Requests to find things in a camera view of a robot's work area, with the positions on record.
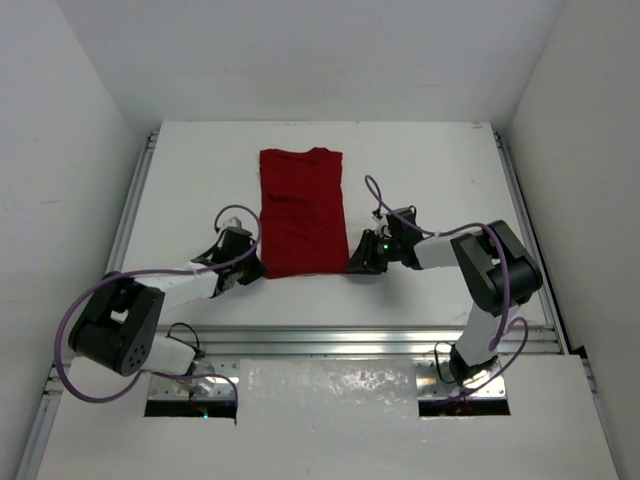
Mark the red t shirt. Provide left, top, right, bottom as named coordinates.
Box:
left=259, top=147, right=349, bottom=279

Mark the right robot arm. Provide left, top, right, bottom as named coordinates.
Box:
left=345, top=205, right=543, bottom=386

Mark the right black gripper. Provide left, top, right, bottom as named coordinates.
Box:
left=347, top=231, right=405, bottom=277

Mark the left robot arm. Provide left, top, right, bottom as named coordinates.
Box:
left=68, top=226, right=267, bottom=377

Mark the aluminium frame rail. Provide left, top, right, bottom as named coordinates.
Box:
left=107, top=129, right=588, bottom=364

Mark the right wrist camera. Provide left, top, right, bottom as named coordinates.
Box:
left=372, top=211, right=392, bottom=238

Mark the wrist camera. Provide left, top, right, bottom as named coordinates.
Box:
left=214, top=216, right=242, bottom=232
left=372, top=211, right=392, bottom=238

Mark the white foam cover panel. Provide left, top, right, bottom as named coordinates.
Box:
left=38, top=356, right=617, bottom=479

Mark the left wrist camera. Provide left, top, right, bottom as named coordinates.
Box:
left=214, top=216, right=242, bottom=232

